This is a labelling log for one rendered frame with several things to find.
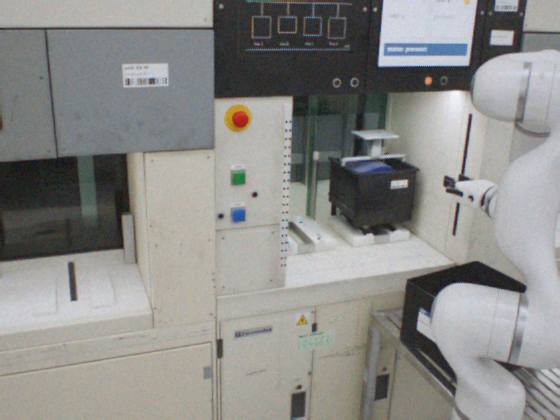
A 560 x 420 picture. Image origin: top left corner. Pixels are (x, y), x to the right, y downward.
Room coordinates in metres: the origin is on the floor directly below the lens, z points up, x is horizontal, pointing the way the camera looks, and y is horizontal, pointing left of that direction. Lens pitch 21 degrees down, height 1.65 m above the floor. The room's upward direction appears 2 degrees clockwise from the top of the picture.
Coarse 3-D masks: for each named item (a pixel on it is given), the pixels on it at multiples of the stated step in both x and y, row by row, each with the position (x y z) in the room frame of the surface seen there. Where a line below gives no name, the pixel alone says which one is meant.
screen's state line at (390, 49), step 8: (384, 48) 1.56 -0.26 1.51; (392, 48) 1.57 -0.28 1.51; (400, 48) 1.58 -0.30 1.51; (408, 48) 1.59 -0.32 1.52; (416, 48) 1.59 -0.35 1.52; (424, 48) 1.60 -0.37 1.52; (432, 48) 1.61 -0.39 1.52; (440, 48) 1.62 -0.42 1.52; (448, 48) 1.63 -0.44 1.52; (456, 48) 1.64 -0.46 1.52; (464, 48) 1.65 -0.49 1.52; (416, 56) 1.59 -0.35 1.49
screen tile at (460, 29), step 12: (444, 0) 1.62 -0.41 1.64; (456, 0) 1.63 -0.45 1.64; (432, 12) 1.61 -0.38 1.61; (456, 12) 1.63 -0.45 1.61; (468, 12) 1.65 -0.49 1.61; (432, 24) 1.61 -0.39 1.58; (444, 24) 1.62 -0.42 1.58; (456, 24) 1.63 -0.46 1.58; (468, 24) 1.65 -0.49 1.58; (432, 36) 1.61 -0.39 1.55; (444, 36) 1.62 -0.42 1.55; (456, 36) 1.64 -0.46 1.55
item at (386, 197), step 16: (368, 144) 1.90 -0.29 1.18; (336, 160) 1.91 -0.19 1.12; (352, 160) 1.86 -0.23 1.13; (384, 160) 2.03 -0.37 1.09; (400, 160) 1.94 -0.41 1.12; (336, 176) 1.91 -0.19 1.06; (352, 176) 1.80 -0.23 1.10; (368, 176) 1.78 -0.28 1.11; (384, 176) 1.80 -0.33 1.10; (400, 176) 1.82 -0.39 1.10; (336, 192) 1.90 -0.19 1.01; (352, 192) 1.79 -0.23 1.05; (368, 192) 1.78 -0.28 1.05; (384, 192) 1.80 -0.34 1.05; (400, 192) 1.82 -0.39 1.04; (352, 208) 1.79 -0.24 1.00; (368, 208) 1.78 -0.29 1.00; (384, 208) 1.80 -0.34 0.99; (400, 208) 1.83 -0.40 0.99; (352, 224) 1.88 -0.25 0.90; (368, 224) 1.79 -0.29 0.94; (384, 224) 1.89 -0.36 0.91
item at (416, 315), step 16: (432, 272) 1.47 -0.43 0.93; (448, 272) 1.50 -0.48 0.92; (464, 272) 1.53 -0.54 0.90; (480, 272) 1.54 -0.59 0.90; (496, 272) 1.49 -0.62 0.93; (416, 288) 1.38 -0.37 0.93; (432, 288) 1.47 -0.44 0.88; (512, 288) 1.44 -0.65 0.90; (416, 304) 1.38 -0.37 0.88; (416, 320) 1.37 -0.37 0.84; (416, 336) 1.36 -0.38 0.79; (432, 336) 1.31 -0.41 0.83; (432, 352) 1.31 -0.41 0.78; (448, 368) 1.26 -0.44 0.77; (512, 368) 1.26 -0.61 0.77
